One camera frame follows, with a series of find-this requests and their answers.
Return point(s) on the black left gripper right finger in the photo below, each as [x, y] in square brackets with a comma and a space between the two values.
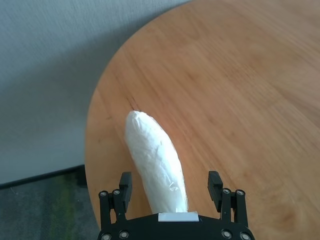
[215, 190]

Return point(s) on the black baseboard strip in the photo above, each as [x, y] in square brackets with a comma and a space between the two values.
[37, 177]

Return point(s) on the white plastic-wrapped sandbag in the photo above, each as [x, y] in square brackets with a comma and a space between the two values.
[155, 155]

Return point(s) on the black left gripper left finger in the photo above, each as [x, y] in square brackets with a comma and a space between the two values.
[125, 190]

